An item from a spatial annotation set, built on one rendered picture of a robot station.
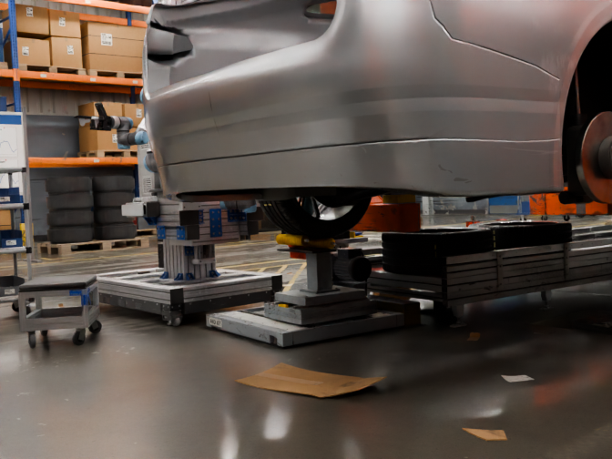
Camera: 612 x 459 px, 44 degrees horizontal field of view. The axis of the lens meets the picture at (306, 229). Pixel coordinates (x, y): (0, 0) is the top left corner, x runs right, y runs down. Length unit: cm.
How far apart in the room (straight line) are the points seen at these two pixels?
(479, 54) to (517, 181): 39
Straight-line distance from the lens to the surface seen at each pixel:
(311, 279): 411
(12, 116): 1014
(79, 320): 420
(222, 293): 473
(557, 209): 594
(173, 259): 503
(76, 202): 1127
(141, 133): 451
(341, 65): 216
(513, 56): 231
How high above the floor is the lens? 78
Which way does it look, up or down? 3 degrees down
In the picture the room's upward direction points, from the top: 2 degrees counter-clockwise
